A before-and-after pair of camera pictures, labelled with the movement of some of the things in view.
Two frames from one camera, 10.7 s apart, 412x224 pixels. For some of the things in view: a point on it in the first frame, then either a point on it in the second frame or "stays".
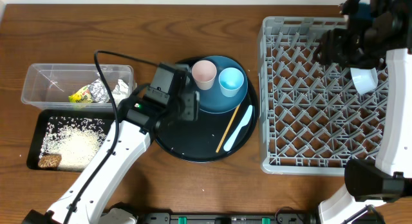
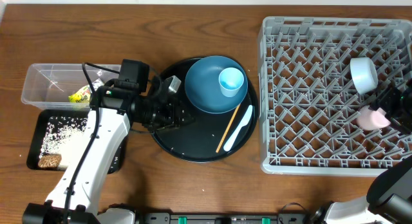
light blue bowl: [365, 80] stays
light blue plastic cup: [230, 80] stays
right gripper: [330, 49] -> [386, 99]
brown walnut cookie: [49, 161] stays
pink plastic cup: [204, 72] -> [369, 120]
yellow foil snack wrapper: [96, 92] stays
